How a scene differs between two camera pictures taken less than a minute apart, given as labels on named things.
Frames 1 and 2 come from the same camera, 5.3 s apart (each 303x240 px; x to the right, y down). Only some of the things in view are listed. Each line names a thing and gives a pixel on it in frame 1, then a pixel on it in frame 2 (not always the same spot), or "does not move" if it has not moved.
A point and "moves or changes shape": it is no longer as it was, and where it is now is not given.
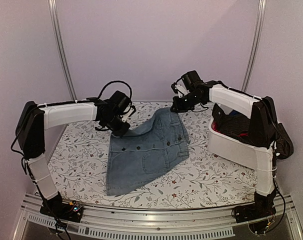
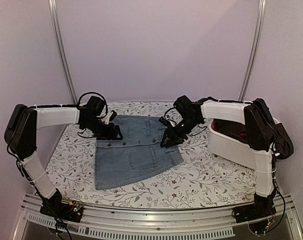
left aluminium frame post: (60, 49) does not move
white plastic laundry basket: (241, 151) does not move
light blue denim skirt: (144, 155) moves or changes shape
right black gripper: (177, 107) -> (175, 137)
